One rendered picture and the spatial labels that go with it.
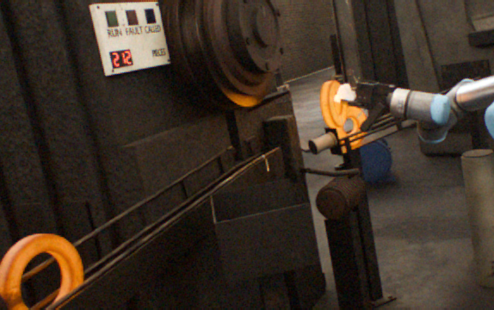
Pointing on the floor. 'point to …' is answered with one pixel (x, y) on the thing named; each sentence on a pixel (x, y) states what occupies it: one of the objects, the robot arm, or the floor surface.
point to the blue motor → (377, 162)
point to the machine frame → (99, 147)
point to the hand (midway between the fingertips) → (333, 98)
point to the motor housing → (345, 240)
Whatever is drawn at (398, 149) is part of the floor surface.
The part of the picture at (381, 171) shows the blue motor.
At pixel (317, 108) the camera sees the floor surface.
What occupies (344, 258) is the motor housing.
